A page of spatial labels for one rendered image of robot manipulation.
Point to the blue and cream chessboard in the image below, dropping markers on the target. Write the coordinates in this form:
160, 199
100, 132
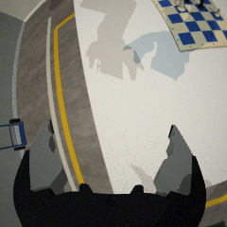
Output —
194, 28

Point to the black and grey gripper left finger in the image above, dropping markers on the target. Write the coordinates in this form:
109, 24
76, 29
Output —
40, 176

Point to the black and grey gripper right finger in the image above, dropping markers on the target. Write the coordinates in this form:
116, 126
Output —
180, 180

